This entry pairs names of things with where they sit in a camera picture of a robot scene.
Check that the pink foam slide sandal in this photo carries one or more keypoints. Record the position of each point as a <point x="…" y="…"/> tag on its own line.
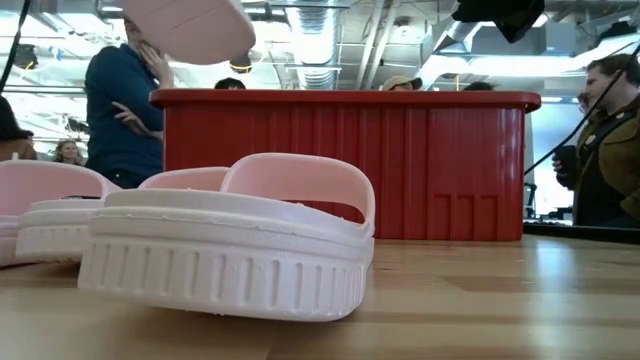
<point x="55" y="240"/>
<point x="225" y="270"/>
<point x="50" y="180"/>
<point x="200" y="30"/>

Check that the black ceiling lamp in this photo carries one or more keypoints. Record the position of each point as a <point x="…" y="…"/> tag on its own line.
<point x="241" y="66"/>
<point x="26" y="56"/>

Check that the grey ceiling duct box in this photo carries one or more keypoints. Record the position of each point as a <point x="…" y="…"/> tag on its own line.
<point x="560" y="44"/>

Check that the red plastic bin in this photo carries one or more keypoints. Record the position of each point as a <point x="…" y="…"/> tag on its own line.
<point x="400" y="150"/>

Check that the black handheld object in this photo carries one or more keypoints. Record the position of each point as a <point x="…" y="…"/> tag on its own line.
<point x="567" y="155"/>

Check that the silver spiral duct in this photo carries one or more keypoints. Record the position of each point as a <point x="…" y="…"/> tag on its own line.
<point x="435" y="70"/>
<point x="315" y="30"/>

